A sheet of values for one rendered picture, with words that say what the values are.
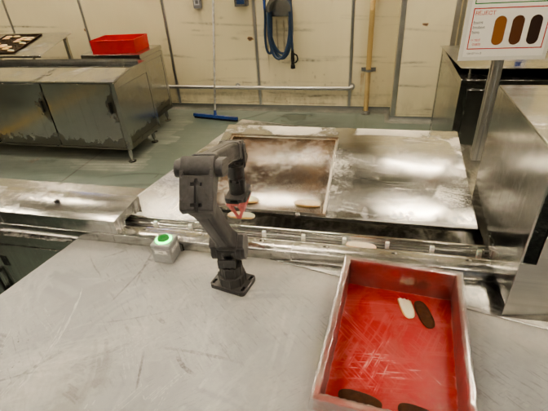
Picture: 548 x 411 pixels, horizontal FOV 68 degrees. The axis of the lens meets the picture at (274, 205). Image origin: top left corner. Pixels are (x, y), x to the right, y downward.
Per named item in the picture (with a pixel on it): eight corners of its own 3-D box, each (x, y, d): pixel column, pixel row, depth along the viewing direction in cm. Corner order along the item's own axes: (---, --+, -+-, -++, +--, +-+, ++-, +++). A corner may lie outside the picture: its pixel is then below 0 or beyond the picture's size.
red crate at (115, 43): (91, 54, 431) (88, 41, 424) (108, 46, 461) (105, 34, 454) (135, 52, 423) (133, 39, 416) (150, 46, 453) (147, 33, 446)
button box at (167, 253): (154, 270, 140) (147, 245, 134) (164, 255, 147) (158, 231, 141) (176, 272, 138) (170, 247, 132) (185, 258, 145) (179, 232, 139)
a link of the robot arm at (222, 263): (218, 272, 122) (236, 272, 121) (214, 245, 117) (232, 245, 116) (224, 253, 130) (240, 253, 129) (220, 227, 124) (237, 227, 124)
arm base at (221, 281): (209, 287, 126) (243, 297, 122) (205, 267, 122) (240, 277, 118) (223, 270, 133) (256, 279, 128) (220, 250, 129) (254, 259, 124)
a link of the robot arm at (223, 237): (166, 208, 84) (214, 208, 83) (174, 151, 89) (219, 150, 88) (215, 262, 125) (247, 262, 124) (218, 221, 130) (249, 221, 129)
